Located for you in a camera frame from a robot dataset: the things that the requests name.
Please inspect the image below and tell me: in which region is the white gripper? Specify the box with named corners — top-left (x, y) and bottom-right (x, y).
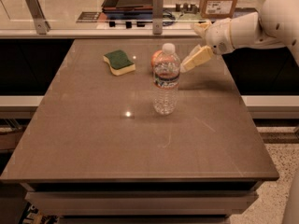
top-left (180, 18), bottom-right (235, 73)

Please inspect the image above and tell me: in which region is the orange red apple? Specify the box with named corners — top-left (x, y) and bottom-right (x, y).
top-left (150, 49), bottom-right (162, 71)

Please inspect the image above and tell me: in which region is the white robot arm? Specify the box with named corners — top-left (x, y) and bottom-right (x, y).
top-left (180, 0), bottom-right (299, 224)

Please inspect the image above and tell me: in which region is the brown cardboard box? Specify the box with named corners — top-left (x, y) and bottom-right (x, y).
top-left (200, 0), bottom-right (237, 19)

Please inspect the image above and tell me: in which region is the clear plastic water bottle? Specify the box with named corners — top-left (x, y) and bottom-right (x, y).
top-left (152, 43), bottom-right (180, 115)

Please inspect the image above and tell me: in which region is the green yellow sponge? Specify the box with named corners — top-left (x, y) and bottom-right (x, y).
top-left (103, 49), bottom-right (135, 76)

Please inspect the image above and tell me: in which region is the glass barrier panel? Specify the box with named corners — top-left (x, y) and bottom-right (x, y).
top-left (0, 0), bottom-right (269, 31)

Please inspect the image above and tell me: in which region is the grey table drawer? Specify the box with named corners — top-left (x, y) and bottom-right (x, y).
top-left (25, 191), bottom-right (258, 216)

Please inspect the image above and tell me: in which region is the middle metal glass bracket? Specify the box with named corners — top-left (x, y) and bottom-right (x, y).
top-left (152, 0), bottom-right (164, 35)

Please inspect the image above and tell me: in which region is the metal glass bracket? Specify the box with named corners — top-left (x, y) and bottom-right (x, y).
top-left (152, 0), bottom-right (164, 35)
top-left (25, 0), bottom-right (50, 35)

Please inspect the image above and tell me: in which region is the left metal glass bracket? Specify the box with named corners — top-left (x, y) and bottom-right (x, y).
top-left (25, 0), bottom-right (50, 35)

